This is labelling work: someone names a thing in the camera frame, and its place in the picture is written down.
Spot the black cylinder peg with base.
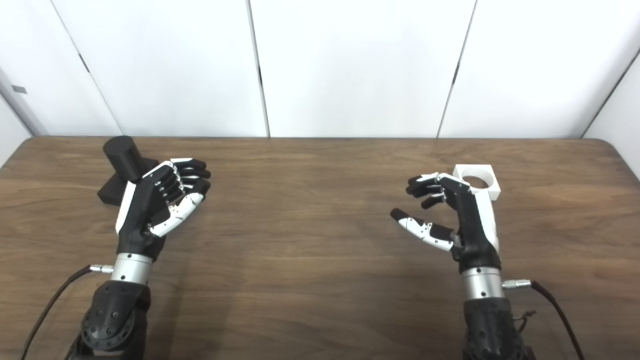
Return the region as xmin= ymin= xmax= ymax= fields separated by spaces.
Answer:
xmin=97 ymin=135 xmax=161 ymax=206

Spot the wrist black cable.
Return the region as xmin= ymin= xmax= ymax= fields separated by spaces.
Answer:
xmin=20 ymin=264 xmax=115 ymax=360
xmin=502 ymin=279 xmax=586 ymax=360

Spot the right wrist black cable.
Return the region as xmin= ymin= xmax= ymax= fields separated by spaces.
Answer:
xmin=502 ymin=279 xmax=586 ymax=360

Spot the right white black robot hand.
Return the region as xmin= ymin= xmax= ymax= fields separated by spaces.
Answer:
xmin=390 ymin=172 xmax=502 ymax=274

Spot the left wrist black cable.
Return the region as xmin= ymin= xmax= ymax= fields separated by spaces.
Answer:
xmin=20 ymin=264 xmax=115 ymax=360

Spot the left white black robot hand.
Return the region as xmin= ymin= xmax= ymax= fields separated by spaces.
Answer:
xmin=115 ymin=158 xmax=212 ymax=262

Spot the white square piece with hole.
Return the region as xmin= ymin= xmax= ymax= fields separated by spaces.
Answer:
xmin=452 ymin=164 xmax=501 ymax=202

